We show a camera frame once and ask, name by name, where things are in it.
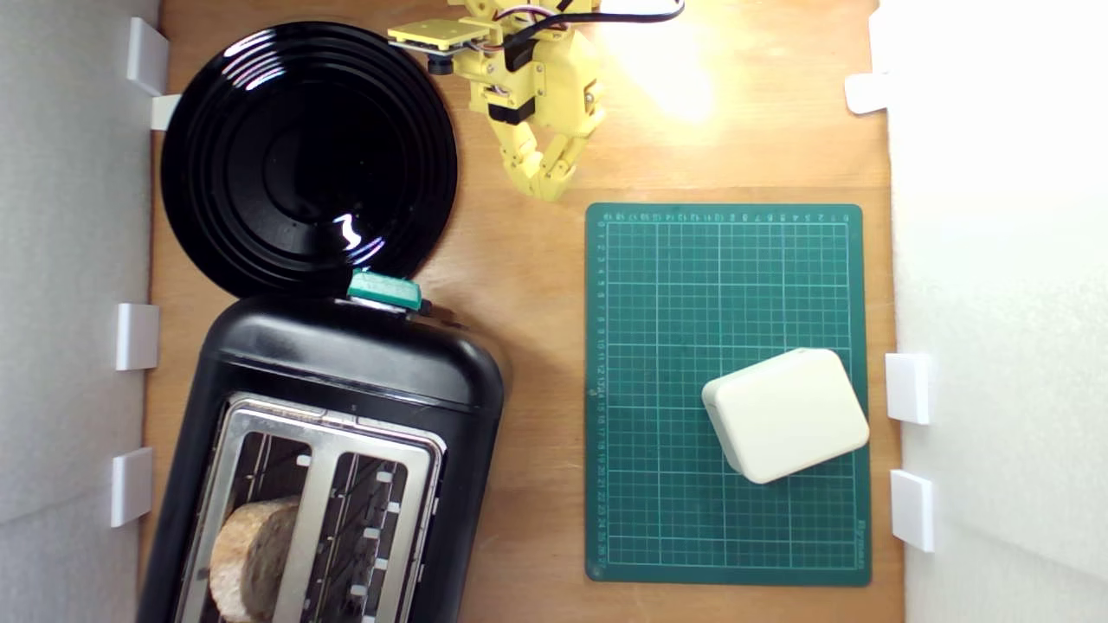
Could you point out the green-taped toaster lever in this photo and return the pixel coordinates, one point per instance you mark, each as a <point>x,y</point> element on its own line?
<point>385,290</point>

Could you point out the black two-slot toaster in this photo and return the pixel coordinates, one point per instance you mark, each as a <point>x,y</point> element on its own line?
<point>346,355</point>

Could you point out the black plate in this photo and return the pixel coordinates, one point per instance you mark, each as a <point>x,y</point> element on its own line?
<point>303,164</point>

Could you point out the white block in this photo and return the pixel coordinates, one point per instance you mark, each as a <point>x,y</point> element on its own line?
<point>788,415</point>

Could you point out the green cutting mat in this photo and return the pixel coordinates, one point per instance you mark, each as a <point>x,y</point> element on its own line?
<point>675,484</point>

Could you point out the brown bread slice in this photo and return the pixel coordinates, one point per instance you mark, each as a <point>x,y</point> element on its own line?
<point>251,554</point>

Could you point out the yellow wrist camera mount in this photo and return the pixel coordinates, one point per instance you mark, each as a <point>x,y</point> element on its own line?
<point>437,36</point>

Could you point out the white wall clip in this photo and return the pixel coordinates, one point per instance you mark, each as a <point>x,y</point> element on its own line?
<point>913,510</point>
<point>132,486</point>
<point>866,93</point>
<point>138,336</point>
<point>164,112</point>
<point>909,388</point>
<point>147,56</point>

